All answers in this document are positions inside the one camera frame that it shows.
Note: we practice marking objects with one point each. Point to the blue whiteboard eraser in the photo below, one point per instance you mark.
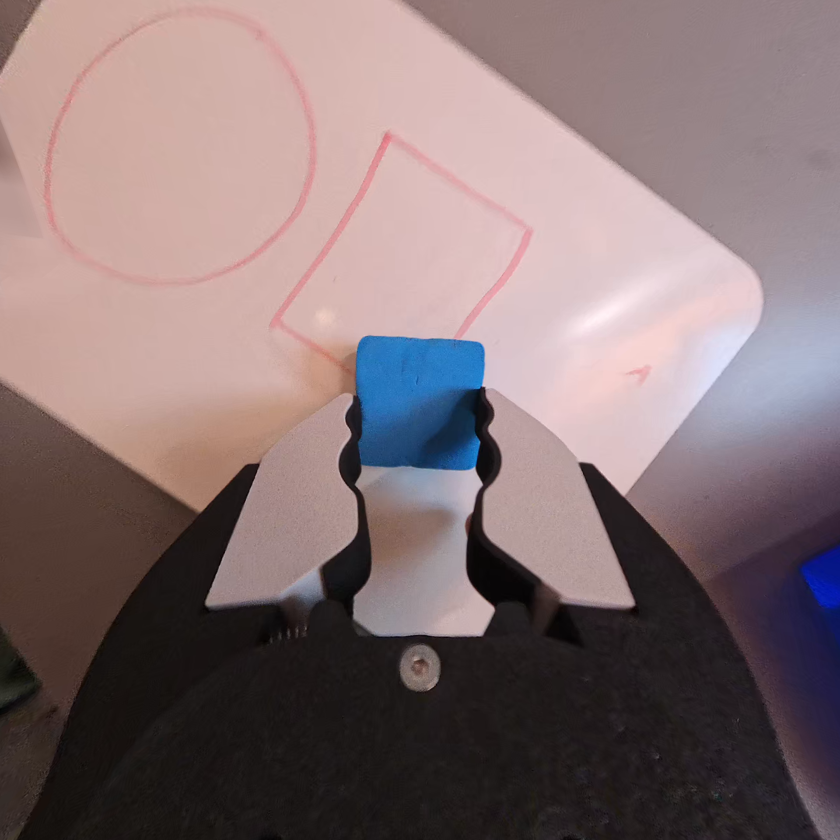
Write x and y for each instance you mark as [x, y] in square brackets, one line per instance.
[420, 400]

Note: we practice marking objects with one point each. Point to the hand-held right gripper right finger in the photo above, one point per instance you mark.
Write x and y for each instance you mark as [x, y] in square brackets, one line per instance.
[551, 525]

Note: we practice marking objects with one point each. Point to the white whiteboard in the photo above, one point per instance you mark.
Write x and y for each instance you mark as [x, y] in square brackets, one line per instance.
[525, 164]

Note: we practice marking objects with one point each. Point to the blue plastic bin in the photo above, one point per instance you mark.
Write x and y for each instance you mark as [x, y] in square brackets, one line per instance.
[823, 577]

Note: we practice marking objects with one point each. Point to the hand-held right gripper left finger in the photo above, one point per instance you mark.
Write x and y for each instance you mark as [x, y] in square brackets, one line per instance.
[289, 525]

